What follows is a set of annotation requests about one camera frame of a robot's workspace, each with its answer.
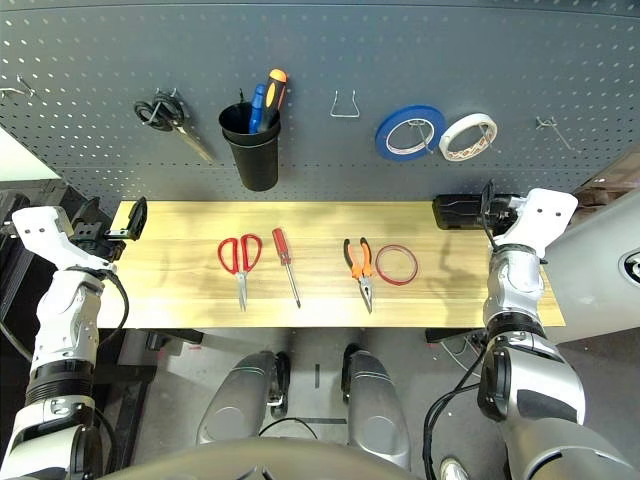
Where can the black plastic cup holder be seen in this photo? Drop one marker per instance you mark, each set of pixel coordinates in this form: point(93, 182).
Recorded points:
point(257, 160)

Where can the red tape roll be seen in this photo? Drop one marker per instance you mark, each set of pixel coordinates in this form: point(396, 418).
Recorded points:
point(377, 265)

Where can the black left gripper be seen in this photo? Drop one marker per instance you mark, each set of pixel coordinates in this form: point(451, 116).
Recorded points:
point(100, 242)

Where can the grey robot left leg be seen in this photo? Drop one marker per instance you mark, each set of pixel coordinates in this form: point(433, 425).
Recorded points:
point(235, 400)

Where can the grey perforated pegboard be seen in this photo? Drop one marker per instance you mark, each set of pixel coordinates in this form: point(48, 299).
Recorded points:
point(350, 50)

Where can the blue tape roll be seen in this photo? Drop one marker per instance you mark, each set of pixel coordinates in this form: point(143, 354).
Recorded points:
point(381, 137)

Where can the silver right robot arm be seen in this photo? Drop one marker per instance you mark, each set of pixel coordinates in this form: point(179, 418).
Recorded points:
point(515, 285)

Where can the olive grey robot torso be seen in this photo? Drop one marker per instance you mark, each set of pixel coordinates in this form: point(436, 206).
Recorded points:
point(250, 460)

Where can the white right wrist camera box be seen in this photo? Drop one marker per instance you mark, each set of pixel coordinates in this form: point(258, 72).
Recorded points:
point(545, 215)

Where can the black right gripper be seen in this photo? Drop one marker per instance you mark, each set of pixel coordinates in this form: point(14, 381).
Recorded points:
point(505, 210)

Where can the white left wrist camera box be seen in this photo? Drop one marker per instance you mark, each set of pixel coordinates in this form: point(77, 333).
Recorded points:
point(40, 230)

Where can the orange black long-nose pliers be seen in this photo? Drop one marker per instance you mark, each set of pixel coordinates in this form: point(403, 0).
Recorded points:
point(366, 287)

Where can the light grey side desk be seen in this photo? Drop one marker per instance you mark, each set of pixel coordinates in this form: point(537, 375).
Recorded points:
point(590, 280)

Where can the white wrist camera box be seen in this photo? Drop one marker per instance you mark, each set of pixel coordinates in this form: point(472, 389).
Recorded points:
point(545, 215)
point(40, 230)

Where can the white grey person shoe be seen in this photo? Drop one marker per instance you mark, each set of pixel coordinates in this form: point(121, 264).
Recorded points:
point(452, 470)

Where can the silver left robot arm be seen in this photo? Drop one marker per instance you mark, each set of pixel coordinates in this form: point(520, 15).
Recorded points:
point(65, 310)

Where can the grey robot right leg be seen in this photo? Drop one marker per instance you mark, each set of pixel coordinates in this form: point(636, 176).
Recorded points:
point(375, 410)

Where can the black plastic tool case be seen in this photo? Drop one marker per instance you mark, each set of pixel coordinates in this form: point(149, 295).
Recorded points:
point(457, 212)

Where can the white tape roll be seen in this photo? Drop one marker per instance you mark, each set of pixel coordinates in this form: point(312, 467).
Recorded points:
point(470, 120)

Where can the grey robot leg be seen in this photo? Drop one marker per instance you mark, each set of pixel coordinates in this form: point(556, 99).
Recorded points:
point(375, 410)
point(235, 400)

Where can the brown cardboard box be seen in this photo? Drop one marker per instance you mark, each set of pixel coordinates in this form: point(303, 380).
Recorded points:
point(620, 175)

